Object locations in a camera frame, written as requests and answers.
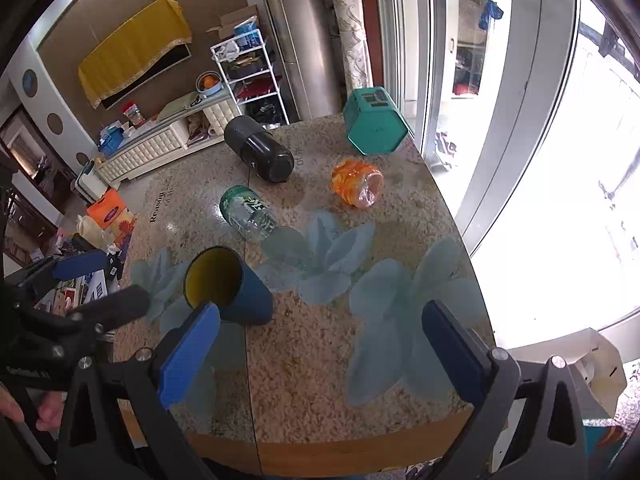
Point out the white tufted cabinet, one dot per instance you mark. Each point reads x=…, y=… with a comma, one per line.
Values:
x=150, y=151

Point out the clear bottle green cap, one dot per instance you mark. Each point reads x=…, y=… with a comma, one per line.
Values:
x=247, y=212

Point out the patterned curtain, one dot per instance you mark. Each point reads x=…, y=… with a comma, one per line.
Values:
x=350, y=25

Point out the bowl of oranges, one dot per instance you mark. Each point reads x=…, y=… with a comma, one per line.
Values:
x=208, y=83

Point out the orange tissue box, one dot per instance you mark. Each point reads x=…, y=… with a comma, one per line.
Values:
x=107, y=210

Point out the white appliance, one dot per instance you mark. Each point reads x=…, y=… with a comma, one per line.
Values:
x=90, y=182

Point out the white cardboard box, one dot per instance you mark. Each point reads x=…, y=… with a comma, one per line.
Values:
x=602, y=365

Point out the blue hanging garment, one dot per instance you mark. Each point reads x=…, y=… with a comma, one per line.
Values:
x=490, y=14

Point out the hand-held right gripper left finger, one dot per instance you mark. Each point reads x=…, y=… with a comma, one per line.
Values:
x=187, y=355

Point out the person's left hand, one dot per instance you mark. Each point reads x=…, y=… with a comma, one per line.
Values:
x=50, y=412

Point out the black television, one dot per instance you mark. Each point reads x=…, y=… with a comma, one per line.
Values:
x=150, y=76

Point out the blue packet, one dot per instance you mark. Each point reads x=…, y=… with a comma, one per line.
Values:
x=248, y=35

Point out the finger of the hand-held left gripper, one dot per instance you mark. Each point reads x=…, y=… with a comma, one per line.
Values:
x=117, y=305
x=80, y=265

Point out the teal hexagonal container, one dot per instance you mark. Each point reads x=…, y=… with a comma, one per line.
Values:
x=375, y=122

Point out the black thermos bottle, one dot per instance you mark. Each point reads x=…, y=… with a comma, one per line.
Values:
x=260, y=147

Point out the blue cup yellow inside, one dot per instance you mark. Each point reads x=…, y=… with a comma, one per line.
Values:
x=250, y=292

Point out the blue basket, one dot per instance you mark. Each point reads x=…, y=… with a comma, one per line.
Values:
x=111, y=141

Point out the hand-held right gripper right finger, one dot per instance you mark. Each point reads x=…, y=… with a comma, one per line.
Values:
x=452, y=352

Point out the red lid jar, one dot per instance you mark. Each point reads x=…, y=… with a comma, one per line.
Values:
x=133, y=114

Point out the yellow cloth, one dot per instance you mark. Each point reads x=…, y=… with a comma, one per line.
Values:
x=132, y=47

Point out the orange plastic cup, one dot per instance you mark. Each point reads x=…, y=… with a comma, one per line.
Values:
x=356, y=182

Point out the white plastic bag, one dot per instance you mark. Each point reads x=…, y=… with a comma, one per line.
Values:
x=227, y=51

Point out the cream bag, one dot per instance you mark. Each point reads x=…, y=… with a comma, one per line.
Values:
x=95, y=230

